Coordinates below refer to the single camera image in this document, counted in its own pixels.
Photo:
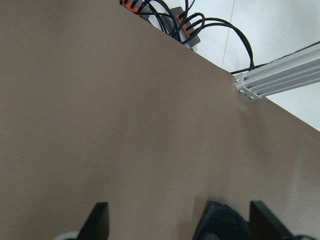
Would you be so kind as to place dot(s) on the black printed t-shirt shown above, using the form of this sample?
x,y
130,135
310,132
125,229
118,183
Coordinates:
x,y
221,222

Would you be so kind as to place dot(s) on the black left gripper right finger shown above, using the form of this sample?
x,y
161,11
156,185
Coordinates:
x,y
264,225

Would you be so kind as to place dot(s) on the orange grey usb hub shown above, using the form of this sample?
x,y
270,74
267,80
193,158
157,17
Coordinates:
x,y
184,32
138,7

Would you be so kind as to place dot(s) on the brown table mat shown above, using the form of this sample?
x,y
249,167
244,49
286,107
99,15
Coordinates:
x,y
97,105

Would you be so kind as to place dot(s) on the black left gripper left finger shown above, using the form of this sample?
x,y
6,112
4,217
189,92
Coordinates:
x,y
97,225

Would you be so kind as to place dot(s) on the aluminium profile post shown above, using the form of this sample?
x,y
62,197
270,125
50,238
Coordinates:
x,y
293,71

